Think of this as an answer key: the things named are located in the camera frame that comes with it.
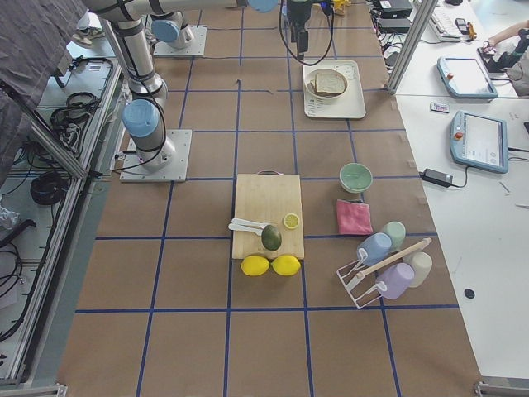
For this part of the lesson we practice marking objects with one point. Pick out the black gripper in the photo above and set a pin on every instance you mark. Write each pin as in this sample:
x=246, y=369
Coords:
x=297, y=12

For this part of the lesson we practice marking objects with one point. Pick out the bread slice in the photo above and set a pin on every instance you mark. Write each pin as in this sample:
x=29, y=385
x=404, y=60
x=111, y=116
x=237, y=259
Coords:
x=327, y=89
x=329, y=76

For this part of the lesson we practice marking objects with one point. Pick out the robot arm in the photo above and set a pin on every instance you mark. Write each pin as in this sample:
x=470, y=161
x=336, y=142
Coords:
x=173, y=29
x=125, y=18

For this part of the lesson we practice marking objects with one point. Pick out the bread slice under egg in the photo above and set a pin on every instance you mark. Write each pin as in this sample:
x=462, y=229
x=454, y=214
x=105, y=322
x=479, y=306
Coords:
x=327, y=89

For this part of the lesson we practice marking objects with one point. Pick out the yellow cup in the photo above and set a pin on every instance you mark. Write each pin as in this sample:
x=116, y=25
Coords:
x=340, y=6

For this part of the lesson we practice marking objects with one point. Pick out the cream bear tray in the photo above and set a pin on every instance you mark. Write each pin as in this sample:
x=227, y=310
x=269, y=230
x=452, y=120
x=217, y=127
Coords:
x=350, y=104

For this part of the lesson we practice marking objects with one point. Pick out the green bowl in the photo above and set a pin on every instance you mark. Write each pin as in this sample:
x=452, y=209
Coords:
x=355, y=178

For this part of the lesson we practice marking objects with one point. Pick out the wooden cutting board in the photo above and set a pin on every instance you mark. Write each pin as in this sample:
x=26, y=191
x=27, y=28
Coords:
x=268, y=198

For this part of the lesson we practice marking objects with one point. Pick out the far teach pendant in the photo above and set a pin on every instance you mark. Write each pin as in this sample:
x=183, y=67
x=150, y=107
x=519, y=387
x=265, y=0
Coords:
x=465, y=78

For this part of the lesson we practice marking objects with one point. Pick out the teach pendant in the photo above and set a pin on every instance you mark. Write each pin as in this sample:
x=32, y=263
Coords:
x=479, y=141
x=465, y=78

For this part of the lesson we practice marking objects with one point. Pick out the lemon slice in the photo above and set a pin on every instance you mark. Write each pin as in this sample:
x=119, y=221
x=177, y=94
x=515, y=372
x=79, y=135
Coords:
x=291, y=221

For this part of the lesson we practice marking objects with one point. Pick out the pink cloth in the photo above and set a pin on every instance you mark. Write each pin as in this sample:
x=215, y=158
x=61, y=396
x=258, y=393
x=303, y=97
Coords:
x=353, y=218

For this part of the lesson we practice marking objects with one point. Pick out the white plastic fork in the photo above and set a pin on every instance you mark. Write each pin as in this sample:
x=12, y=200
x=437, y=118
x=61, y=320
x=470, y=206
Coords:
x=248, y=223

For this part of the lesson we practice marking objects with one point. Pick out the avocado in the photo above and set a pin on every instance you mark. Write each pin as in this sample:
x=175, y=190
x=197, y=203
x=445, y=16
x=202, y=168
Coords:
x=271, y=238

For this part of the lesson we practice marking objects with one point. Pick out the black power adapter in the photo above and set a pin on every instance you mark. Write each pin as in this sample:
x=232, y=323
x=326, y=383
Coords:
x=436, y=177

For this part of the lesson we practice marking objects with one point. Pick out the near teach pendant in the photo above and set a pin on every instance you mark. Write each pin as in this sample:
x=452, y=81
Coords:
x=479, y=141

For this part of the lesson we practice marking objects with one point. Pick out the green cup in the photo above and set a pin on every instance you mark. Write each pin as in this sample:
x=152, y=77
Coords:
x=396, y=232

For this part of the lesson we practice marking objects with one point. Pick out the blue cup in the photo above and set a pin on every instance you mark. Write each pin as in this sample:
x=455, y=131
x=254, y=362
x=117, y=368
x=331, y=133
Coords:
x=373, y=249

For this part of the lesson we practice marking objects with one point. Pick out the right yellow lemon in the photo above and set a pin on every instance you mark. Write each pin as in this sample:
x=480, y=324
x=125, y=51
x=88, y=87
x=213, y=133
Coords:
x=286, y=265

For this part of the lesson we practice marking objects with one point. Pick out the yellow lemon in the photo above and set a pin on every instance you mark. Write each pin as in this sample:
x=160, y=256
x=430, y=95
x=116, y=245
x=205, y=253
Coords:
x=286, y=265
x=255, y=265

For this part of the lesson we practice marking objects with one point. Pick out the left yellow lemon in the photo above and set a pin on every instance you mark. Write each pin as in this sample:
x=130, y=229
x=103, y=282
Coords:
x=255, y=265

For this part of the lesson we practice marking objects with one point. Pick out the cream cup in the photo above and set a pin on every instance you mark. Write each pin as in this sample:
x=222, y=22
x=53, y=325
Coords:
x=421, y=263

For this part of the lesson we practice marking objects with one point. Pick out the purple cup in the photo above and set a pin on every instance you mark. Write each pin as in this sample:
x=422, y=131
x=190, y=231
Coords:
x=395, y=280

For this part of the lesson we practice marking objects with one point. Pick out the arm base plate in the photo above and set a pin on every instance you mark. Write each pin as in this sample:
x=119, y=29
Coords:
x=197, y=48
x=171, y=164

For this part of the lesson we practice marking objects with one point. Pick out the aluminium frame post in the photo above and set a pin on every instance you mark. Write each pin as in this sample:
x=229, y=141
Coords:
x=414, y=35

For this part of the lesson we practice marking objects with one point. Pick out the white wire cup rack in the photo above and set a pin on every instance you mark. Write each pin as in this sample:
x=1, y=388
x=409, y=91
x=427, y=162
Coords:
x=359, y=280

